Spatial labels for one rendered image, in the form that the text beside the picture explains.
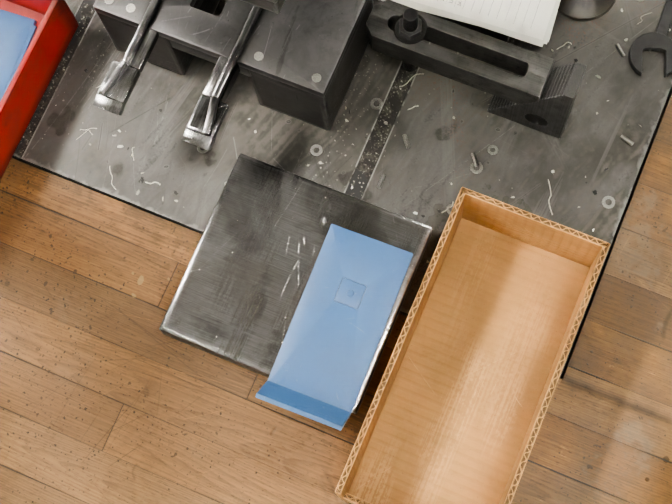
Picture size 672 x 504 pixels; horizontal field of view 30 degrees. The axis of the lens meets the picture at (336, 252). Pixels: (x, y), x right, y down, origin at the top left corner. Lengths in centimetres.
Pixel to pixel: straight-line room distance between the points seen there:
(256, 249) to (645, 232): 31
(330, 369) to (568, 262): 21
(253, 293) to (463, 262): 17
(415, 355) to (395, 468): 9
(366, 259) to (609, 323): 20
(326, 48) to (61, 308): 30
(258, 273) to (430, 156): 17
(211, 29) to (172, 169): 13
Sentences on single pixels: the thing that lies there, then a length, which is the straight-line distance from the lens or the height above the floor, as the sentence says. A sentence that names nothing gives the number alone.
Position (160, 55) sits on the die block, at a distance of 107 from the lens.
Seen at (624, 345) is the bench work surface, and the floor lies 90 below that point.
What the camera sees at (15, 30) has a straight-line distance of 113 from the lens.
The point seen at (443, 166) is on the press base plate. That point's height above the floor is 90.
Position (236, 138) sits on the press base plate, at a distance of 106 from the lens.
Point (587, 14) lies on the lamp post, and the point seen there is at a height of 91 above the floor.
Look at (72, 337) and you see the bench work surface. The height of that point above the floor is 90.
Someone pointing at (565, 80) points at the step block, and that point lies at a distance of 98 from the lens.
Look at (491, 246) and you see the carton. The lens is 102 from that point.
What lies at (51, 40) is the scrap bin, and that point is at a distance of 109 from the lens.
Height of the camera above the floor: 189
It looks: 75 degrees down
